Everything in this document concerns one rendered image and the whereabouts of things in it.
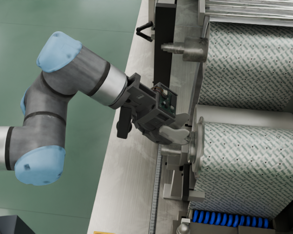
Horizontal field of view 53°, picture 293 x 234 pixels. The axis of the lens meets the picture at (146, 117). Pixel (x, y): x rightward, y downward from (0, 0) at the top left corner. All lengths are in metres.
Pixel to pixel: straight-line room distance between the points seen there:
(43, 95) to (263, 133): 0.46
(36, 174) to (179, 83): 0.93
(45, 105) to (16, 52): 2.58
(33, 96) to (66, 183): 1.55
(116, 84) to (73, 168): 1.63
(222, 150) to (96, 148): 1.62
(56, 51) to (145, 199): 0.64
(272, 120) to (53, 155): 0.55
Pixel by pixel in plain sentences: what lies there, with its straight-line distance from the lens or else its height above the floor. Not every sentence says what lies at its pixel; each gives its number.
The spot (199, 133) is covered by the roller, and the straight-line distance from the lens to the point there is 0.66.
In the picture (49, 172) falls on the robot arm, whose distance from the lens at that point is 0.50.
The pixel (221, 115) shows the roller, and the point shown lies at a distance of 0.80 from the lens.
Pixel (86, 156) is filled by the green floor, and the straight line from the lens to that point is 2.17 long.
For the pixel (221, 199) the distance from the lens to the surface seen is 0.81.
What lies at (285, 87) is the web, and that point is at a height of 1.30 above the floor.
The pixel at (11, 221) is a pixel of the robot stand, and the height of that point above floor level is 0.90.
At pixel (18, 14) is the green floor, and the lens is 3.65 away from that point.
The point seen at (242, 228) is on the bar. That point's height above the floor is 1.05.
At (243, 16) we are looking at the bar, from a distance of 0.75.
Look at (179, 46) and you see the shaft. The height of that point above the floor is 1.35.
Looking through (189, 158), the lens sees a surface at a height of 1.26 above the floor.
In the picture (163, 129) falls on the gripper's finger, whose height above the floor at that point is 1.33.
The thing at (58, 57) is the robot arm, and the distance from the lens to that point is 0.52.
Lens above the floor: 1.84
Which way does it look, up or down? 52 degrees down
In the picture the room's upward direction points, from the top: straight up
